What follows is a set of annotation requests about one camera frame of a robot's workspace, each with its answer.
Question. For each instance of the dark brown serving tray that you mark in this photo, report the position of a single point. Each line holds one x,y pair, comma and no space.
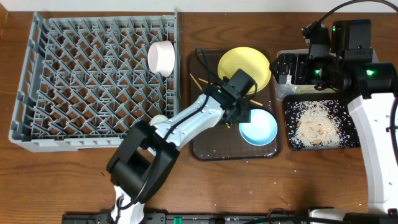
221,142

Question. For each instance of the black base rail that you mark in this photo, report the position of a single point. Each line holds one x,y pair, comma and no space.
163,218

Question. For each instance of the yellow plate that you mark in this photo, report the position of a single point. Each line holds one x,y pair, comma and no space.
251,61

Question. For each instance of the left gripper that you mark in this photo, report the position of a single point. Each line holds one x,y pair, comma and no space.
237,112

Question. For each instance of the light blue bowl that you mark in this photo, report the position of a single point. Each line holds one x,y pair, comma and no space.
261,130

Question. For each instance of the rice food waste pile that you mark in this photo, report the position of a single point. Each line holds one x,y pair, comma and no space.
317,127

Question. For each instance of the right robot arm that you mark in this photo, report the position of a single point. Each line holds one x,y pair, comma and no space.
372,104

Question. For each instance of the white pink bowl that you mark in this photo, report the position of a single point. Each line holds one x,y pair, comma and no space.
161,58

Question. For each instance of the short wooden chopstick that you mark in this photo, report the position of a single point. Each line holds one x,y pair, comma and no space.
193,78

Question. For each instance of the grey dish rack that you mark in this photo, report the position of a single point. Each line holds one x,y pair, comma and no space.
86,81

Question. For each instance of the black waste tray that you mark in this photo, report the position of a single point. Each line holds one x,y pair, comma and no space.
292,124

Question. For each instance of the long wooden chopstick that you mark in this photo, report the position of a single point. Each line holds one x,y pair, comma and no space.
256,102

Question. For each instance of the clear plastic bin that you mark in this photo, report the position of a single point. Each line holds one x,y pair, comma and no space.
292,90

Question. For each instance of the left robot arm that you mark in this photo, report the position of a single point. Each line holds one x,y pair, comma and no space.
144,159

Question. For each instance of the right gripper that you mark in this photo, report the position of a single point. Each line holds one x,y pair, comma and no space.
300,61

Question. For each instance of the white paper cup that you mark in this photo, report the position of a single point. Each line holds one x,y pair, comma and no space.
158,119

